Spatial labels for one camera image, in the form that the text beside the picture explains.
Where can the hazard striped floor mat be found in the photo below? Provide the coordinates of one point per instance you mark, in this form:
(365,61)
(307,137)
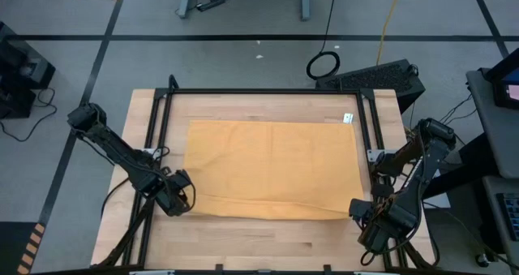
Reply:
(16,246)

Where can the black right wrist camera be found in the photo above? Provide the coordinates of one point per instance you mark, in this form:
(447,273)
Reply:
(360,210)

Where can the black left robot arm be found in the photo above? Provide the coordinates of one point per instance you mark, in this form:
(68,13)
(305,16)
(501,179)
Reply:
(117,149)

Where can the black equipment cart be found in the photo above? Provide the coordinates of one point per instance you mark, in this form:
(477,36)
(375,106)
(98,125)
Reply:
(20,64)

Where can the yellow waffle weave towel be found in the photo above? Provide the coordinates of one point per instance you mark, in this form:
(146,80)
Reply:
(271,165)

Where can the black computer tower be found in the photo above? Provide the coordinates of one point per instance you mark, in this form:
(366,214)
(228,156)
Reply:
(373,78)

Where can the black caster wheel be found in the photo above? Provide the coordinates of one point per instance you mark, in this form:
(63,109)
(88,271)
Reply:
(481,260)

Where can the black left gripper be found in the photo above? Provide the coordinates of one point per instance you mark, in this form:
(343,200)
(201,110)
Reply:
(168,196)

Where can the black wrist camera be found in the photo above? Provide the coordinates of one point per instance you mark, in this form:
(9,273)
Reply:
(360,210)
(183,178)

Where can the black desk base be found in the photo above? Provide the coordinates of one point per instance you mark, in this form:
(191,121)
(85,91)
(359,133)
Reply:
(466,165)

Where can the black keyboard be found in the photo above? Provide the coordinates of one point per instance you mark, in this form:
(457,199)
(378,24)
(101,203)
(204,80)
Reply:
(511,216)

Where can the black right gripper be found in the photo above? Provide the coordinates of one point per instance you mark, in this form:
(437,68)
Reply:
(391,226)

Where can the black power strip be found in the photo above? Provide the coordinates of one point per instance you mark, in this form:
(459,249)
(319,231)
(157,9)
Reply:
(211,4)

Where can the grey desk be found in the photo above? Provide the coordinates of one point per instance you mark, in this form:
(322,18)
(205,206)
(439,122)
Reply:
(492,210)
(498,137)

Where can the dark screen monitor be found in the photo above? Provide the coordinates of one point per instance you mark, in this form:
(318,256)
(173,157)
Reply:
(507,80)

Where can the silver aluminium bracket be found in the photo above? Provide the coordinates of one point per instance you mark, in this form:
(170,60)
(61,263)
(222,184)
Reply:
(375,273)
(152,272)

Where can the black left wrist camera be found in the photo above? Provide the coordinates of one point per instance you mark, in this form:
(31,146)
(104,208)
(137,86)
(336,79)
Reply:
(183,178)

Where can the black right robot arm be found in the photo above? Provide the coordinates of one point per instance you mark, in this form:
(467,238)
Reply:
(431,153)

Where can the black aluminium table frame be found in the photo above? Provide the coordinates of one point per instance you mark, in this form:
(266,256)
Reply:
(263,91)

